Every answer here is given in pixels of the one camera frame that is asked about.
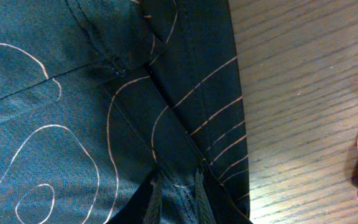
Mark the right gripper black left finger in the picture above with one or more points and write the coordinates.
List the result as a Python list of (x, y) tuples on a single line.
[(154, 209)]

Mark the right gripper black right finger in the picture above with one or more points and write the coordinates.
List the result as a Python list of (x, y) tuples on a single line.
[(203, 208)]

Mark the black printed jersey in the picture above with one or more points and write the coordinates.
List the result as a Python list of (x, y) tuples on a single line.
[(98, 96)]

